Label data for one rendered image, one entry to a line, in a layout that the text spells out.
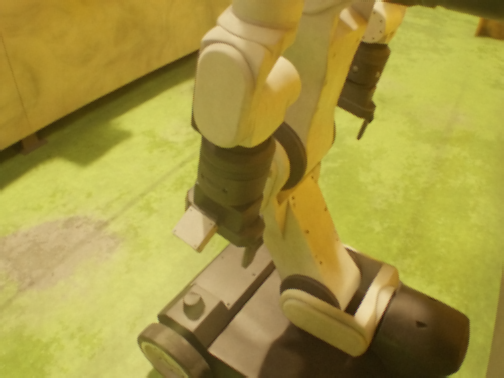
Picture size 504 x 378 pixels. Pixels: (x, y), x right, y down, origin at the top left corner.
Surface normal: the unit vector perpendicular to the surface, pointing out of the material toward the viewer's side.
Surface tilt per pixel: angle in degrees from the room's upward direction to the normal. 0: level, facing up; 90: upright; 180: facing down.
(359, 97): 90
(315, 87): 90
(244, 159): 53
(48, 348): 0
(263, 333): 0
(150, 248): 0
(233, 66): 90
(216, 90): 90
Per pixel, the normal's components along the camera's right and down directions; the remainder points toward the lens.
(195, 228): -0.12, -0.34
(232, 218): -0.56, 0.51
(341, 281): 0.61, -0.28
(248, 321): 0.01, -0.78
